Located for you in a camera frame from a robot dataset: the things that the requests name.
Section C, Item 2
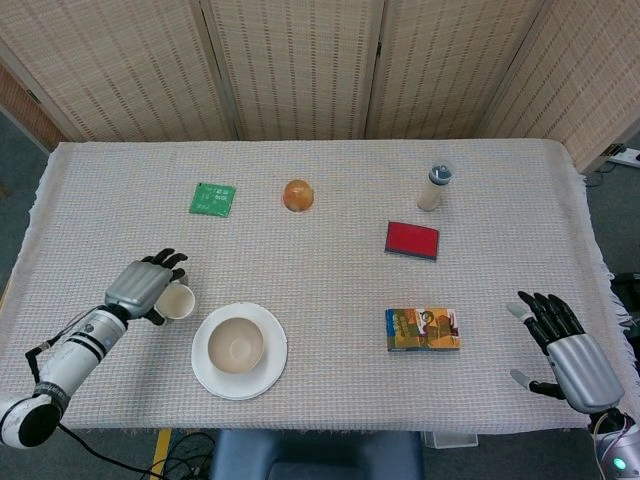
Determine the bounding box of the cream bottle with blue cap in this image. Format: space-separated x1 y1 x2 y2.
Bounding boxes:
417 157 455 212

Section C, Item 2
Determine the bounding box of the beige woven folding screen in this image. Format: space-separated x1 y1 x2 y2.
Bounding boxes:
0 0 640 174

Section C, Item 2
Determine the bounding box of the small white paper cup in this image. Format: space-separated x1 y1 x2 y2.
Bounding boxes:
154 280 196 321

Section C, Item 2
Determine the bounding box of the large white plate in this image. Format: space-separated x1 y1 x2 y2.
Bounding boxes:
191 302 290 401

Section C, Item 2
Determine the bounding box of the white woven tablecloth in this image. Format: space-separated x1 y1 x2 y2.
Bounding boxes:
0 138 629 436

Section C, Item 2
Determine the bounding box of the orange onion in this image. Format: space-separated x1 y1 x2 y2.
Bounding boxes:
281 178 316 214

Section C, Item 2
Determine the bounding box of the colourful printed carton box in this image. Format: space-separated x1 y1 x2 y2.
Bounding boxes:
384 307 462 354

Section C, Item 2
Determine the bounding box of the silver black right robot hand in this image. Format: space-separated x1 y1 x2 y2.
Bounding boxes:
505 290 626 415

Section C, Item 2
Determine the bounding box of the green foil packet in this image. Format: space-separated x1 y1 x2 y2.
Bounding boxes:
188 182 237 219

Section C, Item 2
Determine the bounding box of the blue chair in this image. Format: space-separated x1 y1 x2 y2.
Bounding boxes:
209 429 426 480

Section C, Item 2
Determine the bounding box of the white power strip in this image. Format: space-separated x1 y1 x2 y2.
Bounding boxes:
602 143 640 169

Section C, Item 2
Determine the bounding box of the black object beside table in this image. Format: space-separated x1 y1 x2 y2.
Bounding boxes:
610 272 640 301

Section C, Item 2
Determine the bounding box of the white box under table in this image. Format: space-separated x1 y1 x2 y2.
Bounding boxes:
424 430 479 449

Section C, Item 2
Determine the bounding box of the black cable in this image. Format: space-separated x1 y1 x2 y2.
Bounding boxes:
57 422 216 480

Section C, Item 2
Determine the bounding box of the beige bowl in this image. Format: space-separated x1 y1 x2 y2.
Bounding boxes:
207 316 265 374

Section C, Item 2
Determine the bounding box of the red ink pad case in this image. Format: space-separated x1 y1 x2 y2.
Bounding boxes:
383 220 441 262

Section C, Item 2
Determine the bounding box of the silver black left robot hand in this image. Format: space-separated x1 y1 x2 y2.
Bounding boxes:
103 248 190 327

